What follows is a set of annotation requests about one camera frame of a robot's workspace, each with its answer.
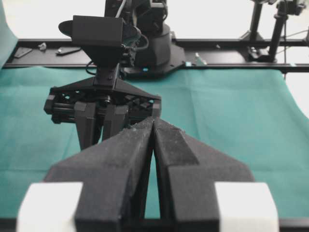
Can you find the black aluminium frame rail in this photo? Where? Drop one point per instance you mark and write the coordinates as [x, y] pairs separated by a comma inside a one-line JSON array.
[[186, 54]]

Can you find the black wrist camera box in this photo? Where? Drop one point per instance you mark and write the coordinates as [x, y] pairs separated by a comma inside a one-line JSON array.
[[100, 31]]

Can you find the black stand pole left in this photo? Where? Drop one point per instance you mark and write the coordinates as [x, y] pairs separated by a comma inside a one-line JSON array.
[[252, 34]]

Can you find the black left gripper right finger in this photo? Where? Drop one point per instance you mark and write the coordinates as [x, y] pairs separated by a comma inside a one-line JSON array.
[[187, 170]]

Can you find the black camera stand pole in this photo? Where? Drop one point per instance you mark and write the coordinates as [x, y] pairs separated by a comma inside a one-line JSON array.
[[284, 9]]

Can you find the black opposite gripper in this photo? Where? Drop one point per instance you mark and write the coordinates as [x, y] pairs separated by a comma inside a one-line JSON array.
[[104, 95]]

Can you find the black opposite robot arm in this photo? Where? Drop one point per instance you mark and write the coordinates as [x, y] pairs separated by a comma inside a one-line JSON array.
[[154, 50]]

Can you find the green table cloth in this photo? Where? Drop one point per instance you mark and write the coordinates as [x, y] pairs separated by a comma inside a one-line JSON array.
[[247, 114]]

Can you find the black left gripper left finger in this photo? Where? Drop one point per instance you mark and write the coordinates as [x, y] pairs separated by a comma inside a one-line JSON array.
[[115, 177]]

